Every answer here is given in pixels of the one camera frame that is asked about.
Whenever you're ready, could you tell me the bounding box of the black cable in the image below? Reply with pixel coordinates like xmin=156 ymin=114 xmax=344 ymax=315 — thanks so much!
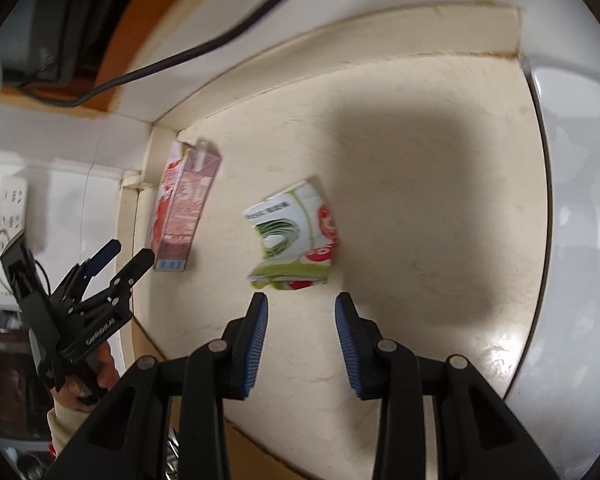
xmin=17 ymin=0 xmax=331 ymax=108

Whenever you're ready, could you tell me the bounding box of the person's left forearm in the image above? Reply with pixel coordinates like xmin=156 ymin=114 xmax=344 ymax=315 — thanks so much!
xmin=46 ymin=402 xmax=98 ymax=458

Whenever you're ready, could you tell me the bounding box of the wire dish rack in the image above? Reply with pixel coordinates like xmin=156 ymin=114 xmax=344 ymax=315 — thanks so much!
xmin=165 ymin=425 xmax=183 ymax=480

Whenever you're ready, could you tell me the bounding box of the green white packet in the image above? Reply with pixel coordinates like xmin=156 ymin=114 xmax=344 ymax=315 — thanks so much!
xmin=241 ymin=176 xmax=341 ymax=292

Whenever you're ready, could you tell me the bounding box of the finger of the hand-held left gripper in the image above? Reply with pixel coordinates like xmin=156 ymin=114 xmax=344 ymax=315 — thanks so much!
xmin=77 ymin=248 xmax=156 ymax=321
xmin=55 ymin=240 xmax=122 ymax=301

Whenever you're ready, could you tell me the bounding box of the pink strawberry carton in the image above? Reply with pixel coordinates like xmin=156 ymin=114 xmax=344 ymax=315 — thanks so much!
xmin=149 ymin=141 xmax=224 ymax=273

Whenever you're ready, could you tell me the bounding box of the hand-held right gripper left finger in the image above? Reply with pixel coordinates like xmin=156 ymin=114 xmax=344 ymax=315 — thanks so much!
xmin=50 ymin=292 xmax=270 ymax=480

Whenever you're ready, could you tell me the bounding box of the orange wooden frame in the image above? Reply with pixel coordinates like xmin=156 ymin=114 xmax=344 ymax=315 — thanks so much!
xmin=0 ymin=0 xmax=221 ymax=121

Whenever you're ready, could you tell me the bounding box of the person's left hand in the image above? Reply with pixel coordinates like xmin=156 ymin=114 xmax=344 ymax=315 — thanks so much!
xmin=50 ymin=344 xmax=121 ymax=411

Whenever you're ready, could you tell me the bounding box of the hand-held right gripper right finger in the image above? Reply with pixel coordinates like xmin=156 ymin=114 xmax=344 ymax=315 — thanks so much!
xmin=334 ymin=291 xmax=563 ymax=480

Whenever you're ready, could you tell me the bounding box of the white power strip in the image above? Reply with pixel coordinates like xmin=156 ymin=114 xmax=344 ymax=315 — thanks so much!
xmin=0 ymin=170 xmax=28 ymax=306

